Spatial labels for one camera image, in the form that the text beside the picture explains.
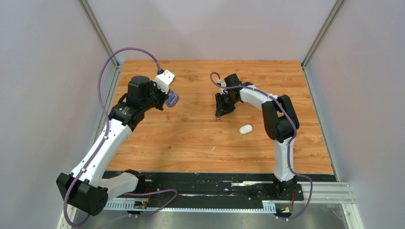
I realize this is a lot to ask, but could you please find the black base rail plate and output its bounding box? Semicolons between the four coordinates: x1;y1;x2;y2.
133;172;304;209

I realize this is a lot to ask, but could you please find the left aluminium frame post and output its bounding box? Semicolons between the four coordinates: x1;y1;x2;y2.
78;0;121;79

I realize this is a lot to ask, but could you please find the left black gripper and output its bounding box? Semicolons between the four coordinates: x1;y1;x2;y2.
141;80;170;111

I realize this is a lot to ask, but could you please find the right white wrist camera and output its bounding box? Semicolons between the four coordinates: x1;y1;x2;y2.
217;79;227;94

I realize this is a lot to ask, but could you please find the blue-grey earbud case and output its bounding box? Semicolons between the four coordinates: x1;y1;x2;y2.
164;91;180;108

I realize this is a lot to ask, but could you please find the white earbud charging case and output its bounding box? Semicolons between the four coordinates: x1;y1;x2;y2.
239;125;253;135

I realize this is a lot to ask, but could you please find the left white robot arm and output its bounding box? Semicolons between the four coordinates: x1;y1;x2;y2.
56;73;175;216

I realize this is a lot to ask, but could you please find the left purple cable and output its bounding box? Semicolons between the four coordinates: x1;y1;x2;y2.
63;47;179;228

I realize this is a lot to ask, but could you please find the right aluminium frame post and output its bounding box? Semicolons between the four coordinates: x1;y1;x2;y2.
301;0;347;76

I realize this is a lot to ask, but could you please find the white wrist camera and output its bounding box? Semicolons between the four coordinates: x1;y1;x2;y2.
217;79;227;94
154;70;176;94

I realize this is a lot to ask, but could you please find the aluminium frame post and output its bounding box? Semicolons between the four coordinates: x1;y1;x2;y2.
301;0;347;76
78;0;121;79

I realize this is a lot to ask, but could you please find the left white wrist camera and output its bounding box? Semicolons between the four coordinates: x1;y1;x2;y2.
154;70;176;94

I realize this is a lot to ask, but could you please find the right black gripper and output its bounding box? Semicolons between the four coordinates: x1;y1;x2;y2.
216;92;239;117

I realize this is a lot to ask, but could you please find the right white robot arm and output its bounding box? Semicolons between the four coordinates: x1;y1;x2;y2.
212;73;299;199

